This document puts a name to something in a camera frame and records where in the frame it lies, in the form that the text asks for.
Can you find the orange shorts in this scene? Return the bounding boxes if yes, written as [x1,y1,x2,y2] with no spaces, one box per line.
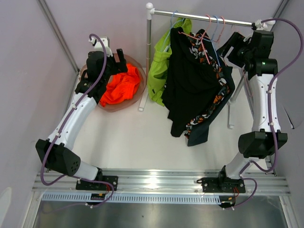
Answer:
[99,63,141,107]

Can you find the pink hanger with navy shorts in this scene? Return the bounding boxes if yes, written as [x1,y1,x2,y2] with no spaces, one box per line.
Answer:
[212,16,226,43]

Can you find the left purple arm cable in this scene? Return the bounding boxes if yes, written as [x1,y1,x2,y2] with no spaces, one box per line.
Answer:
[40,33,114,208]

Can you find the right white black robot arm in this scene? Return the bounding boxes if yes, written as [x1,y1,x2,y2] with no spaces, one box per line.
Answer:
[217,30,288,192]

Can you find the white metal clothes rack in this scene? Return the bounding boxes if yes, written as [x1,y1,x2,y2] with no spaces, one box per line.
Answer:
[138,2,275,129]

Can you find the dark navy shorts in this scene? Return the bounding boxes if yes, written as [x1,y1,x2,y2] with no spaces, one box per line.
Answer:
[186,28,236,147]

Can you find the light blue hanger left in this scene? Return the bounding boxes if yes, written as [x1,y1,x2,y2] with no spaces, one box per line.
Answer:
[161,10,185,52]

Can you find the pink hanger of orange shorts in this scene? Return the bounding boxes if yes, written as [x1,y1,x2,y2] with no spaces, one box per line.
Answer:
[241,68,253,97]

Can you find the grey slotted cable duct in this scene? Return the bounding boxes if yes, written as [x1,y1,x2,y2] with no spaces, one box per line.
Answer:
[41,192,221,205]

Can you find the black shorts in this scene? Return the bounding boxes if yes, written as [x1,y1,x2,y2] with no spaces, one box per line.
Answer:
[162,28,219,137]

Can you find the translucent pink plastic basket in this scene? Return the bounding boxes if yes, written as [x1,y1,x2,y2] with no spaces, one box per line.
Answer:
[75,51,147,113]

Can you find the camouflage patterned shorts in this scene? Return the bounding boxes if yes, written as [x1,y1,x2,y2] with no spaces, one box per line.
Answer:
[184,29,231,140]

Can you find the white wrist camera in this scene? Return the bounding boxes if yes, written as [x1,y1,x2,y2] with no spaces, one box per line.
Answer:
[89,36,113,57]
[251,19,273,31]

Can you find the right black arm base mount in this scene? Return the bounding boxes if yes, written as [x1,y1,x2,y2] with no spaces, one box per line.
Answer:
[196,166,246,193]

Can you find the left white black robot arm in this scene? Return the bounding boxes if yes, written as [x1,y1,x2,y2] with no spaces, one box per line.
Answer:
[36,49,127,190]

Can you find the aluminium extrusion rail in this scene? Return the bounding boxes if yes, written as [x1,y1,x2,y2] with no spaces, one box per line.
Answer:
[31,169,291,197]

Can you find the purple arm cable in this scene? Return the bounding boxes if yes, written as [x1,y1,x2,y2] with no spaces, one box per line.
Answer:
[40,33,114,208]
[234,18,304,209]

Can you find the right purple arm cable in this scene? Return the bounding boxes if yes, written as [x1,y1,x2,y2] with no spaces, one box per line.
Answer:
[234,18,304,209]

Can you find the lime green shorts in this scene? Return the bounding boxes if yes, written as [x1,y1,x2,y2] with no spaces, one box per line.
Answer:
[147,18,192,106]

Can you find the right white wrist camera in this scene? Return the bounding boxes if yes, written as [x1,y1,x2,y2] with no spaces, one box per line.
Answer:
[251,19,273,31]

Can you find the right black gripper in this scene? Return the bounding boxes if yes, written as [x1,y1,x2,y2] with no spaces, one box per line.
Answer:
[216,32,254,68]

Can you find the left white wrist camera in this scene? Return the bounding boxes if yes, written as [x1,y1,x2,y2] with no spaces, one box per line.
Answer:
[89,36,113,57]

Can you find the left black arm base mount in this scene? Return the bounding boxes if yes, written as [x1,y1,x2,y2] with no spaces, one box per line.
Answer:
[76,175,119,191]

